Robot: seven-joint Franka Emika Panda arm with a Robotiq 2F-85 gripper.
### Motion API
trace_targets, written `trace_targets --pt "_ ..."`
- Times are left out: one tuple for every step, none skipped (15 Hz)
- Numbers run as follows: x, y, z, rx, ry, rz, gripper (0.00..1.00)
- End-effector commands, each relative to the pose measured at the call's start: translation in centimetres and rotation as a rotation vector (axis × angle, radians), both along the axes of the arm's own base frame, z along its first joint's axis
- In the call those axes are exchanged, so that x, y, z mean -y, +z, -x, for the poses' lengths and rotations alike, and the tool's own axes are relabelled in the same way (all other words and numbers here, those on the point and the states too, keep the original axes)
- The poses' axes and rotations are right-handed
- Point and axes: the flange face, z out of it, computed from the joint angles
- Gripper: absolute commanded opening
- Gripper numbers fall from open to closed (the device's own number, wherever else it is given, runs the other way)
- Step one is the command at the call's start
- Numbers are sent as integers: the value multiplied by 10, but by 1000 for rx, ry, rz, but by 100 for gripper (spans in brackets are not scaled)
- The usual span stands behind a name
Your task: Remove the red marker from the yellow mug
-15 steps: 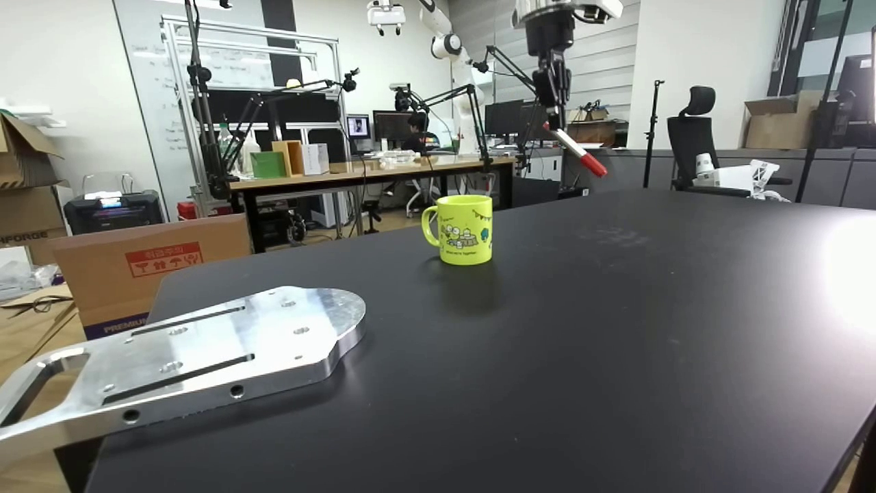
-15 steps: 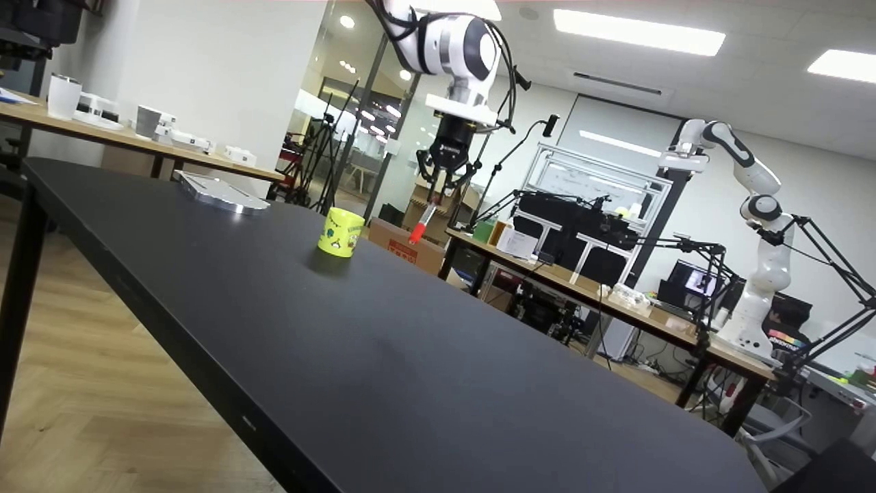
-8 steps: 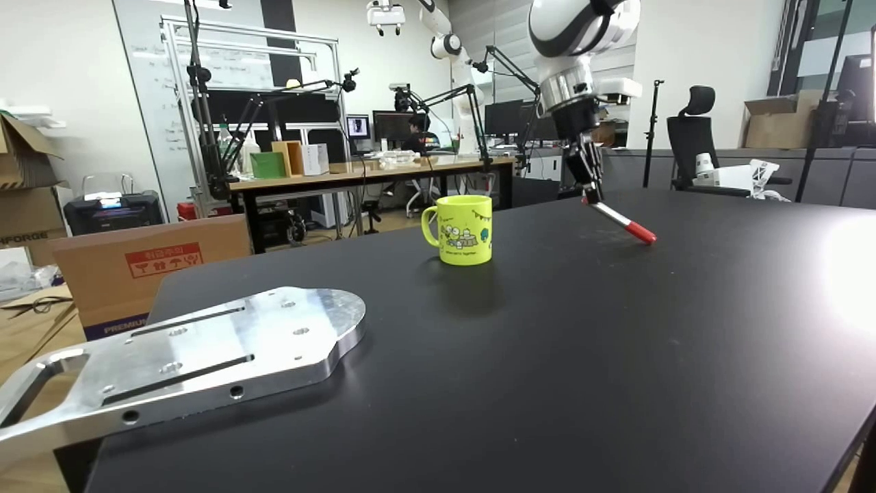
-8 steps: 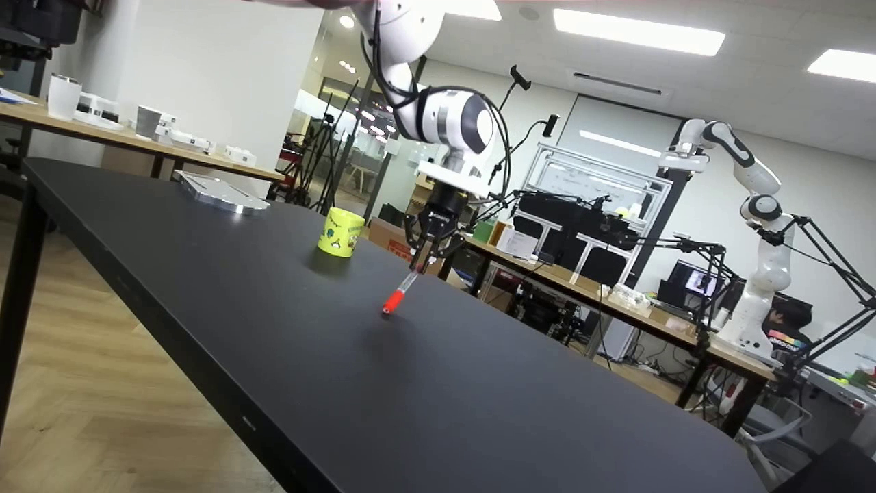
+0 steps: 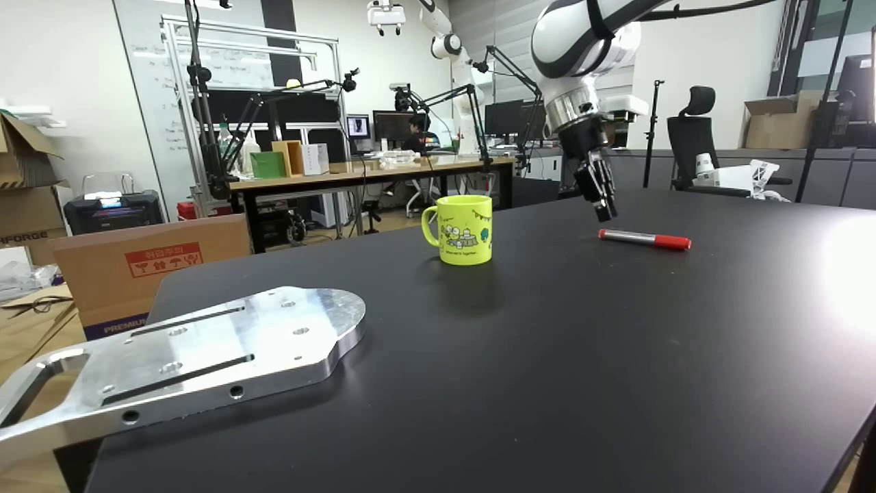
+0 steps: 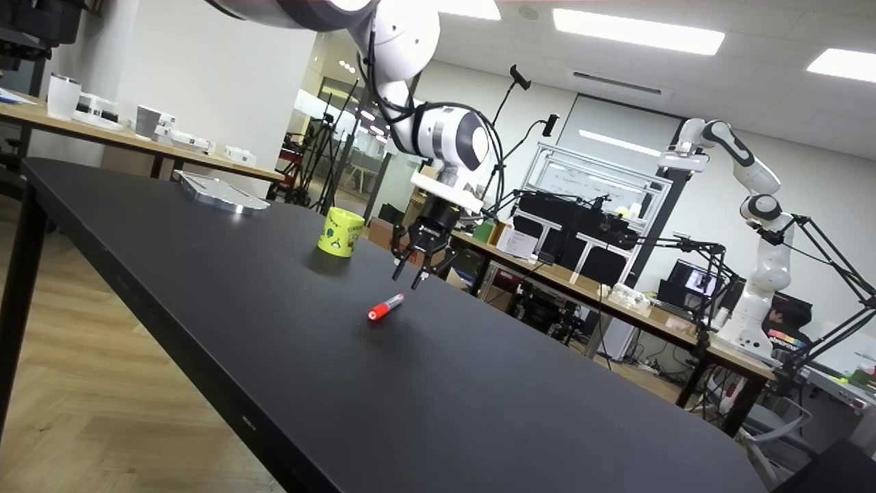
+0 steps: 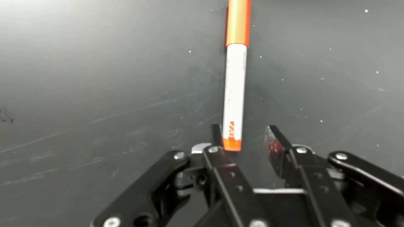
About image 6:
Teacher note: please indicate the aluminium mounting plate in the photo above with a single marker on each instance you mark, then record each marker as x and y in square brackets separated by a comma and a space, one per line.
[220, 193]

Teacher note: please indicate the black screen under rack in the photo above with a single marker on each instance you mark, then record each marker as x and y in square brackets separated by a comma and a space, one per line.
[569, 223]

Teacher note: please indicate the small black lit monitor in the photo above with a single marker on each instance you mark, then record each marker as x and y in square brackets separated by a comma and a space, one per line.
[699, 284]

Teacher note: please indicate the white metal frame rack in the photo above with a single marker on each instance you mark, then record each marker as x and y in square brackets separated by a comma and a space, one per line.
[592, 173]

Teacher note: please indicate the ceiling air vent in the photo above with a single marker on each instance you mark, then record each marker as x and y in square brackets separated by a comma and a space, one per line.
[620, 82]

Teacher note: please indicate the tall white container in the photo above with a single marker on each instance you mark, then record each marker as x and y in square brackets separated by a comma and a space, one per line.
[63, 95]

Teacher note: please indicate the wooden side desk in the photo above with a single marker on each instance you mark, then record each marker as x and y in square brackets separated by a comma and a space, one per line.
[138, 142]

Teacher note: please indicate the rectangular ceiling light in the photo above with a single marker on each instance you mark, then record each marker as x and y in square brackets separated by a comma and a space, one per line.
[844, 65]
[638, 30]
[469, 6]

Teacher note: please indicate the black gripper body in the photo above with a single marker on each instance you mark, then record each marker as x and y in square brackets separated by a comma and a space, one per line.
[428, 234]

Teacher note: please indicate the red marker with white cap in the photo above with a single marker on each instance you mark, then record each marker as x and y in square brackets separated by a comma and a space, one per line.
[383, 309]

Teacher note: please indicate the yellow-green printed mug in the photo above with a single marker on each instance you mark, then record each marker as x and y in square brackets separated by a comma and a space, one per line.
[339, 234]

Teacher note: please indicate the black microphone boom stand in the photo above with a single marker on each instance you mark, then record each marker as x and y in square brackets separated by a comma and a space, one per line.
[509, 95]

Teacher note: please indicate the black equipment on stand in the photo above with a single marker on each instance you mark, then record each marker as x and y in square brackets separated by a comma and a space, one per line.
[37, 17]

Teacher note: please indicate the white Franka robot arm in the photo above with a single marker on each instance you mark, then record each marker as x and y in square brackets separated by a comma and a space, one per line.
[412, 54]

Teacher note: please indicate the cardboard box with red label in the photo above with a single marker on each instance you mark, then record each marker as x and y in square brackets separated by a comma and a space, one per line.
[377, 234]

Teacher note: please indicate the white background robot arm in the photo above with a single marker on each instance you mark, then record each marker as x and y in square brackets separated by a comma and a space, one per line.
[761, 209]

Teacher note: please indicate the long wooden desk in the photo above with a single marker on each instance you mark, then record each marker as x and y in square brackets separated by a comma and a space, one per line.
[592, 293]

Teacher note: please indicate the white device on desk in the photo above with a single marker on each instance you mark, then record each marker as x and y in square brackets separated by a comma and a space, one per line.
[97, 110]

